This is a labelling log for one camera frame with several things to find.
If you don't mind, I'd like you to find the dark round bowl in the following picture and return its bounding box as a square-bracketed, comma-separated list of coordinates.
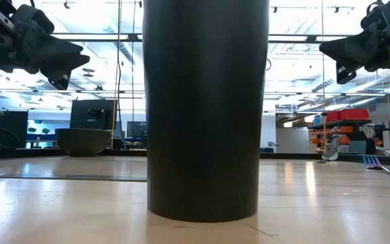
[54, 127, 112, 158]

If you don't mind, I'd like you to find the iridescent blue fork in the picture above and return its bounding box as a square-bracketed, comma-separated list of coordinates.
[362, 155, 390, 180]

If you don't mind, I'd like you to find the tall black cup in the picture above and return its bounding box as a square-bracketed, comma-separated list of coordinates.
[142, 0, 270, 223]

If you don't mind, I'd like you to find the red storage bin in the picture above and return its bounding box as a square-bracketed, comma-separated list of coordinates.
[326, 110, 341, 123]
[339, 108, 370, 121]

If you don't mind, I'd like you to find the large black computer monitor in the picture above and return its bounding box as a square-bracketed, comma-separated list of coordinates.
[69, 99, 117, 131]

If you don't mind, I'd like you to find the black storage shelf rack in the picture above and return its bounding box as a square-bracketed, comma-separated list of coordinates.
[307, 118, 374, 155]

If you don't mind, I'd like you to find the small dark computer monitor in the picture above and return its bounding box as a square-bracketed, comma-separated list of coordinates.
[126, 121, 148, 138]

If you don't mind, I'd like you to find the grey woven placemat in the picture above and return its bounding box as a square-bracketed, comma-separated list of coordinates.
[0, 158, 148, 182]

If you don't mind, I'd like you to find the yellow hanging cable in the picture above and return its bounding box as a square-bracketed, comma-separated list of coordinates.
[111, 0, 124, 150]
[321, 0, 328, 153]

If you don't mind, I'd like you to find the black overhead frame beam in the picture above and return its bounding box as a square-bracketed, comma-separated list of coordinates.
[51, 33, 355, 44]

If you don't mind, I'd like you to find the black table edge rail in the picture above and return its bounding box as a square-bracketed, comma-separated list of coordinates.
[0, 148, 390, 167]

